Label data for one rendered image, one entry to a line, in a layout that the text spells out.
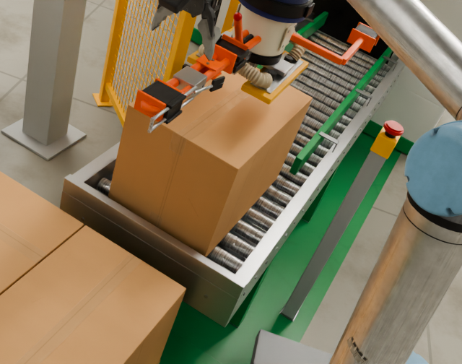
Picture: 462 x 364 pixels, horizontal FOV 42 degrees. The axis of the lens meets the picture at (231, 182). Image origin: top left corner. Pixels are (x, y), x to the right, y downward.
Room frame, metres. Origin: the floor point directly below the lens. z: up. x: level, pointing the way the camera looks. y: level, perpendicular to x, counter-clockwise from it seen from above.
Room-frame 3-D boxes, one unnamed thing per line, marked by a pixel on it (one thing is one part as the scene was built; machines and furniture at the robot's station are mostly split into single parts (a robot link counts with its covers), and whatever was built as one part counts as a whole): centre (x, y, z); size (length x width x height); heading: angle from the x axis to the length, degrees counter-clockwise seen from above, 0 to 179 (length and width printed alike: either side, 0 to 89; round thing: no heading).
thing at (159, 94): (1.16, 0.22, 1.22); 0.08 x 0.07 x 0.05; 167
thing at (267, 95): (1.72, -0.02, 1.12); 0.34 x 0.10 x 0.05; 167
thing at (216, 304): (1.39, 0.18, 0.48); 0.70 x 0.03 x 0.15; 75
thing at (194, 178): (1.74, 0.10, 0.75); 0.60 x 0.40 x 0.40; 164
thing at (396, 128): (1.82, -0.45, 1.02); 0.07 x 0.07 x 0.04
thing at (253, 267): (2.44, -0.43, 0.50); 2.31 x 0.05 x 0.19; 165
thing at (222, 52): (1.50, 0.14, 1.23); 0.10 x 0.08 x 0.06; 77
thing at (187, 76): (1.29, 0.19, 1.22); 0.07 x 0.07 x 0.04; 77
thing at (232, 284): (1.39, 0.18, 0.58); 0.70 x 0.03 x 0.06; 75
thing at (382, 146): (1.82, -0.45, 0.50); 0.07 x 0.07 x 1.00; 75
